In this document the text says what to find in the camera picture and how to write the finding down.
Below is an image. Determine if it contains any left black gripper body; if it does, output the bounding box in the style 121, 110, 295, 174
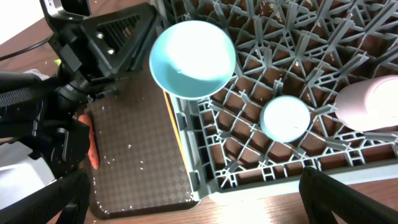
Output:
39, 0, 91, 103

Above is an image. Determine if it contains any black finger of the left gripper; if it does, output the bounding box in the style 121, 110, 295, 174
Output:
80, 2, 158, 78

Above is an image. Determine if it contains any light blue bowl with rice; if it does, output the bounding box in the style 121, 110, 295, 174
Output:
149, 21, 237, 100

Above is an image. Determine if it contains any wooden chopstick left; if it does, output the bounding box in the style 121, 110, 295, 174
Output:
163, 90, 189, 173

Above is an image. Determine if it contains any brown serving tray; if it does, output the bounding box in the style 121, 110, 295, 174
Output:
85, 65, 197, 220

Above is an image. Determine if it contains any orange carrot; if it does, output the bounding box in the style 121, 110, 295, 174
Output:
78, 114, 100, 170

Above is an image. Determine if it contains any small pink bowl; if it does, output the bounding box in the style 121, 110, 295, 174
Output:
335, 75, 397, 131

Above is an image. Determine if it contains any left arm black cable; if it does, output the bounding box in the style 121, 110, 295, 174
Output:
0, 35, 52, 62

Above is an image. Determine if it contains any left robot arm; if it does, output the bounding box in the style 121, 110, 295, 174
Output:
1, 1, 159, 208

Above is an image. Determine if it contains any crumpled white paper napkin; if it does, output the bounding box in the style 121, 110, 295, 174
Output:
24, 69, 50, 80

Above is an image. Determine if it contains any light blue cup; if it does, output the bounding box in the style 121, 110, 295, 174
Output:
259, 95, 310, 143

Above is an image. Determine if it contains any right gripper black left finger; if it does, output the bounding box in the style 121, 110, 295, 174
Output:
1, 169, 91, 223

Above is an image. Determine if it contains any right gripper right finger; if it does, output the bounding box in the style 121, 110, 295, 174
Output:
299, 167, 397, 223

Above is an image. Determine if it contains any grey dishwasher rack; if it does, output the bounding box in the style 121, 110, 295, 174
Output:
154, 0, 397, 201

